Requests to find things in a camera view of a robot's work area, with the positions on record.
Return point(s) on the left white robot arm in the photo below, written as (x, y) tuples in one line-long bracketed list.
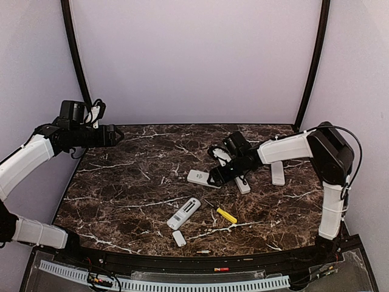
[(15, 168)]

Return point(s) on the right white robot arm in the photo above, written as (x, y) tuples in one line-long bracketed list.
[(330, 154)]

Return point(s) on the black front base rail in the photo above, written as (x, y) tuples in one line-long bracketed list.
[(290, 261)]

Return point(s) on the white remote with battery bay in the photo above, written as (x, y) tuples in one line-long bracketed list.
[(184, 213)]

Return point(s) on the black enclosure frame post left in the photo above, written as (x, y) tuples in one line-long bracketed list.
[(75, 55)]

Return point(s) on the white battery cover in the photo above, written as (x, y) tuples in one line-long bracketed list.
[(179, 238)]

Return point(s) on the white slotted cable duct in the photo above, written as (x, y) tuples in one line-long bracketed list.
[(142, 281)]

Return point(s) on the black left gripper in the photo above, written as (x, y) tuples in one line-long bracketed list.
[(110, 142)]

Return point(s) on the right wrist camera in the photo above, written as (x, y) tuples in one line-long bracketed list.
[(219, 154)]

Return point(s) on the small white remote near wall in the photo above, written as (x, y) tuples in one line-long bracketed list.
[(277, 173)]

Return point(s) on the wide white remote control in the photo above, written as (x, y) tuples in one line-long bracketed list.
[(200, 178)]

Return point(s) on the yellow handled screwdriver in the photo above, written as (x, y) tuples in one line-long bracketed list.
[(223, 213)]

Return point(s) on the slim white QR-code remote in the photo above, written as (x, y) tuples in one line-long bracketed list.
[(243, 186)]

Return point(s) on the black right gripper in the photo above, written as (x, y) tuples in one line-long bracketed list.
[(218, 174)]

